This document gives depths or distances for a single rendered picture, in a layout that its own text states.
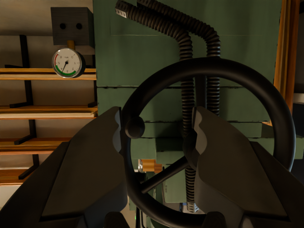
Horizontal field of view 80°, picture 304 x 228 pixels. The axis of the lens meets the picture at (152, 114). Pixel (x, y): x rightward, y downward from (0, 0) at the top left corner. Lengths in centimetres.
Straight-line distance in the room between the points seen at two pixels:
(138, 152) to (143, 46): 26
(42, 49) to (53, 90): 60
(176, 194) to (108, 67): 33
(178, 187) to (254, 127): 25
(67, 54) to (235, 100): 40
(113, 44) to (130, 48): 4
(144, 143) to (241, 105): 26
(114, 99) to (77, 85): 259
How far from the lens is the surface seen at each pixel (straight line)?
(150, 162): 59
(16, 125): 354
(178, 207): 50
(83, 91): 302
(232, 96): 50
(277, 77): 184
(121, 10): 39
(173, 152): 39
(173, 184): 42
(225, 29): 50
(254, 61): 52
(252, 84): 31
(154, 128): 47
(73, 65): 43
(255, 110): 53
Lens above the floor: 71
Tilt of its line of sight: 9 degrees up
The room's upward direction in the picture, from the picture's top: 180 degrees clockwise
